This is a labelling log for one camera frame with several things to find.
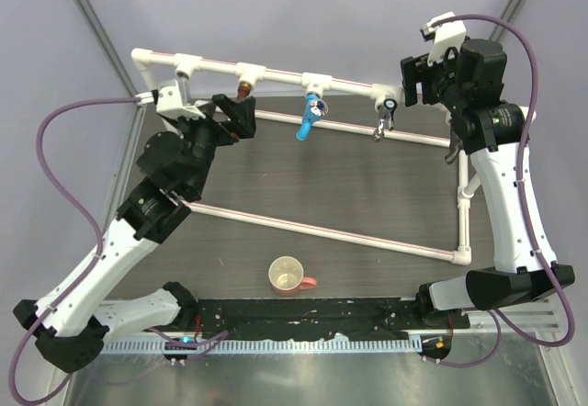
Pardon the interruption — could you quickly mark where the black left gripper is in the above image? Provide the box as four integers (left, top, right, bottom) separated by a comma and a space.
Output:
170, 96, 255, 197

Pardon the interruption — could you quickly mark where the brown faucet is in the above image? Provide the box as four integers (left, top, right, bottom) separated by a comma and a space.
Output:
236, 82, 253, 102

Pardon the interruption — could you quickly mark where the white PVC pipe frame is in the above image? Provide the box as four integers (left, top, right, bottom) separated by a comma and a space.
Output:
130, 47, 488, 265

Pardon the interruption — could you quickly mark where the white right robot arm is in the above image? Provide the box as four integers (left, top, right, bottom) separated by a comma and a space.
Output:
401, 39, 575, 328

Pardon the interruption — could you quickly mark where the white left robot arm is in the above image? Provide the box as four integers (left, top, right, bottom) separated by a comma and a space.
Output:
13, 94, 256, 374

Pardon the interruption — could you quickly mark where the chrome faucet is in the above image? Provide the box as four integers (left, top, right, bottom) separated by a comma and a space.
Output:
372, 98, 398, 142

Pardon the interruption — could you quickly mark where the blue plastic faucet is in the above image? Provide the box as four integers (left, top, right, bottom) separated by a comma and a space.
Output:
296, 93, 328, 141

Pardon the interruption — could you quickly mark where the dark bronze lever faucet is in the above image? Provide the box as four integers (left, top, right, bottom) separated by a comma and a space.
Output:
444, 126, 466, 164

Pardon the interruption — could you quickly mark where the pink mug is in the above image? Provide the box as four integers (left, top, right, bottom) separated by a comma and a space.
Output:
267, 256, 318, 297

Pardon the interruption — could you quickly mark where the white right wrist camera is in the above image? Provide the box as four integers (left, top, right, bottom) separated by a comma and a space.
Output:
420, 12, 467, 66

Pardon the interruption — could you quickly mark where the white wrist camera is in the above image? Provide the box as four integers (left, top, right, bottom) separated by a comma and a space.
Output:
136, 79, 206, 120
420, 12, 467, 66

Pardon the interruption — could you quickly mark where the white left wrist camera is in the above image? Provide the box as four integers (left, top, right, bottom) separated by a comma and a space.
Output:
136, 79, 206, 120

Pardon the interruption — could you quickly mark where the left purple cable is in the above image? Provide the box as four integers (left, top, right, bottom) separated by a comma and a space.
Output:
8, 96, 231, 403

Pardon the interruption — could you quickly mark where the purple cable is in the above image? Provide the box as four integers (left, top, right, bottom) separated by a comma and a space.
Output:
8, 96, 231, 403
434, 13, 576, 366

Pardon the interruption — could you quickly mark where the slotted cable duct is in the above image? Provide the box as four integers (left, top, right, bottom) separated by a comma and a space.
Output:
101, 334, 422, 360

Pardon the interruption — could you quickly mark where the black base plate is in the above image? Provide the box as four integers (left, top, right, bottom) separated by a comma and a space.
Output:
155, 298, 470, 342

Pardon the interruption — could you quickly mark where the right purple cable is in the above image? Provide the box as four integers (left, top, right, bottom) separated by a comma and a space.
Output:
434, 13, 576, 366

